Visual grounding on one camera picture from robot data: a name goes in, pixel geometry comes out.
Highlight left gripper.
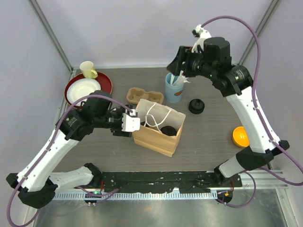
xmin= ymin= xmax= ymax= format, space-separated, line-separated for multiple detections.
xmin=94 ymin=105 xmax=133 ymax=136

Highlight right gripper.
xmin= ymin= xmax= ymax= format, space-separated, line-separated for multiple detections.
xmin=167 ymin=46 xmax=216 ymax=80

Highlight stack of black lids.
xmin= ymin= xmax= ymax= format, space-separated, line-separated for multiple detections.
xmin=188 ymin=99 xmax=205 ymax=114

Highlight brown paper bag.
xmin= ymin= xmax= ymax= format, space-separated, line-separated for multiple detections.
xmin=133 ymin=99 xmax=186 ymax=157

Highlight black lid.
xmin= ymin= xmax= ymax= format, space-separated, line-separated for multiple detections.
xmin=160 ymin=126 xmax=177 ymax=136
xmin=141 ymin=122 xmax=149 ymax=128

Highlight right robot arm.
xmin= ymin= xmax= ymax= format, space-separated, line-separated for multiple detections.
xmin=167 ymin=37 xmax=281 ymax=187

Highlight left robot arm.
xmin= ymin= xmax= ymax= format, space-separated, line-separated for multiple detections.
xmin=6 ymin=90 xmax=140 ymax=209

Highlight white wrapped straws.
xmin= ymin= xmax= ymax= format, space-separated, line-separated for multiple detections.
xmin=170 ymin=70 xmax=189 ymax=87

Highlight blue straw holder cup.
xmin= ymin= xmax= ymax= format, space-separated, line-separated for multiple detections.
xmin=164 ymin=73 xmax=184 ymax=103

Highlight white paper plate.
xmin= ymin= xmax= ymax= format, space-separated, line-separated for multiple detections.
xmin=66 ymin=79 xmax=101 ymax=104

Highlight red round tray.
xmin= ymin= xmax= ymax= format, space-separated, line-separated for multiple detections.
xmin=64 ymin=72 xmax=112 ymax=105

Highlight cardboard cup carrier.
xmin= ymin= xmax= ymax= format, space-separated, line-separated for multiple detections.
xmin=126 ymin=87 xmax=164 ymax=104

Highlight yellow mug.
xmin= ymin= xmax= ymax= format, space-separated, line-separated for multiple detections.
xmin=80 ymin=61 xmax=98 ymax=79

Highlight orange bowl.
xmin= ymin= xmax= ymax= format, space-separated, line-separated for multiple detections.
xmin=232 ymin=126 xmax=250 ymax=148

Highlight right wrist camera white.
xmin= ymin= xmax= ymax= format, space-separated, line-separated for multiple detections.
xmin=191 ymin=24 xmax=212 ymax=53

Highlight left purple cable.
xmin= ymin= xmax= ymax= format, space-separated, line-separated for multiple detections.
xmin=6 ymin=94 xmax=134 ymax=227

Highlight purple cable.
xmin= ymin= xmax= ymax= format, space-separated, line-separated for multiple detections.
xmin=201 ymin=16 xmax=303 ymax=209
xmin=6 ymin=94 xmax=134 ymax=227

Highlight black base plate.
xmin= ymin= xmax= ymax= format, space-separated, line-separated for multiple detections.
xmin=73 ymin=170 xmax=242 ymax=193

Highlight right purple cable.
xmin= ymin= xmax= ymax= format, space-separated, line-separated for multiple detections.
xmin=201 ymin=16 xmax=303 ymax=209

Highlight aluminium front rail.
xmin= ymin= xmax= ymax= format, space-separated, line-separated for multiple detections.
xmin=53 ymin=170 xmax=288 ymax=203

